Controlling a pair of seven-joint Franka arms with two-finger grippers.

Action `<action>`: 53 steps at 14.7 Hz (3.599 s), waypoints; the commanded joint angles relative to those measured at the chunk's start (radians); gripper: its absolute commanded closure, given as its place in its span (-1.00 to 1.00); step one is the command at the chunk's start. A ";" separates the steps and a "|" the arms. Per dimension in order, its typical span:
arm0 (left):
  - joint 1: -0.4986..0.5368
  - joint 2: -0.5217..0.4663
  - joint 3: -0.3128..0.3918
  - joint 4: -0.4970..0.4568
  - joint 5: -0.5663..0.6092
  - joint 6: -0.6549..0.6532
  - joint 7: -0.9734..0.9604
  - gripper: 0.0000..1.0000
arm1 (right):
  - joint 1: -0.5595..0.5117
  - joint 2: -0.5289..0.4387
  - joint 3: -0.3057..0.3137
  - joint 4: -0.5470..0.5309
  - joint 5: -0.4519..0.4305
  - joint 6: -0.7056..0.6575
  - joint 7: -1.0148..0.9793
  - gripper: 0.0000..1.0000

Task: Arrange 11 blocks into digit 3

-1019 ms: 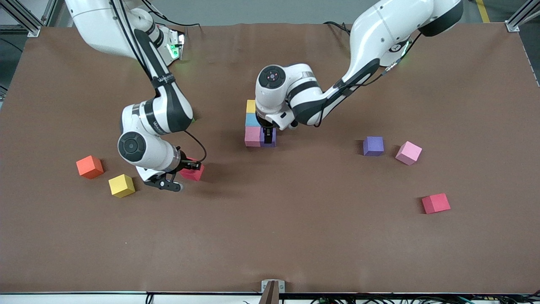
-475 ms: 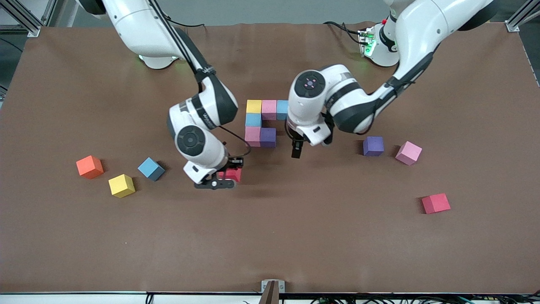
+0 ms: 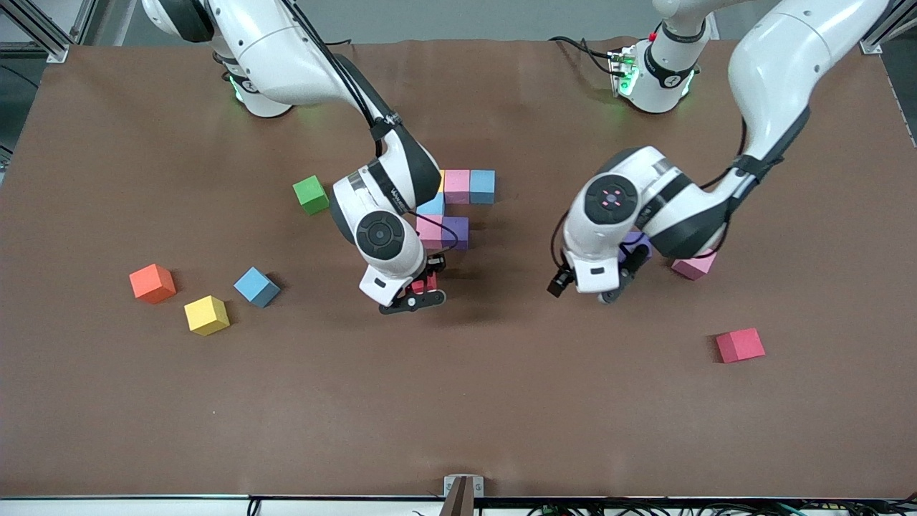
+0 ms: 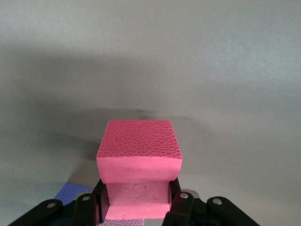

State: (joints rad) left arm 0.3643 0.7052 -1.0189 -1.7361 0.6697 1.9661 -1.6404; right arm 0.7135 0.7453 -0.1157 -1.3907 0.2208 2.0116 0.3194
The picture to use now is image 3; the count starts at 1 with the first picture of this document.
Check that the red foam cube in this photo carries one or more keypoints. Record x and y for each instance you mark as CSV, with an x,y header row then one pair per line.
x,y
424,284
740,345

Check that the pink foam cube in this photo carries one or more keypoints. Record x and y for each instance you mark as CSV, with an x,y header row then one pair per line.
x,y
458,186
693,269
430,228

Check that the purple foam cube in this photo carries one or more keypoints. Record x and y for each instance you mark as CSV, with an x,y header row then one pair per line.
x,y
634,244
458,231

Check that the blue foam cube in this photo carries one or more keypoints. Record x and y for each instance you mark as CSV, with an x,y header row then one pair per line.
x,y
482,186
255,287
434,207

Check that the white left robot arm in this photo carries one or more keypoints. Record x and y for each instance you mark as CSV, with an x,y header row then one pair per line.
x,y
774,72

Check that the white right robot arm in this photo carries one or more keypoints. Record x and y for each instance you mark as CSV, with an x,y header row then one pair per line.
x,y
286,57

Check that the large table cover mat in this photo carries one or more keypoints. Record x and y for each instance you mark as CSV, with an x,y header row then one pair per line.
x,y
458,401

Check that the green foam cube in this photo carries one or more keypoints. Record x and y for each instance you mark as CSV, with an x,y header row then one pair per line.
x,y
311,195

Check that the orange foam cube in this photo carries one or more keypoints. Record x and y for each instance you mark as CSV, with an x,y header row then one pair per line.
x,y
152,283

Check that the grey camera pole bracket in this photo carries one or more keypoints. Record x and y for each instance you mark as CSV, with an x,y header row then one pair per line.
x,y
464,487

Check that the aluminium frame profile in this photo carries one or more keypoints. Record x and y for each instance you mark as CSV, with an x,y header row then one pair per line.
x,y
57,52
870,45

